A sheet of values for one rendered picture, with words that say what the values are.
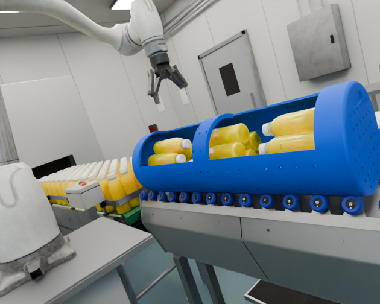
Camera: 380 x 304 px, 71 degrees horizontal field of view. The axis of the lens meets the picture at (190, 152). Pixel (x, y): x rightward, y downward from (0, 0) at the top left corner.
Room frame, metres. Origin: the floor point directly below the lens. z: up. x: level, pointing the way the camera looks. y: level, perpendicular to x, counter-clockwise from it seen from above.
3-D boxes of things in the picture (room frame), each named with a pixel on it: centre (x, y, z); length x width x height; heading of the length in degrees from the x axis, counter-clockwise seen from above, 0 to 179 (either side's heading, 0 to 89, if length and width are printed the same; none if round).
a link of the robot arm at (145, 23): (1.09, 0.01, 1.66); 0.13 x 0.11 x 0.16; 35
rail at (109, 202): (1.83, 0.94, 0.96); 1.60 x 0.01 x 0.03; 42
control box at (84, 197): (1.27, 0.55, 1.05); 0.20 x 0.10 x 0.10; 42
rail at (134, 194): (1.37, 0.25, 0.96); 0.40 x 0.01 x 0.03; 132
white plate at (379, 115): (1.00, -0.68, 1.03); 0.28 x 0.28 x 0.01
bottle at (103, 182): (1.38, 0.49, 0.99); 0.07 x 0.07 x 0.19
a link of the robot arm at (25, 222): (0.70, 0.49, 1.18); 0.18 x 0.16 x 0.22; 35
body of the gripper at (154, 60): (1.08, 0.00, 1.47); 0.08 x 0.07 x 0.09; 132
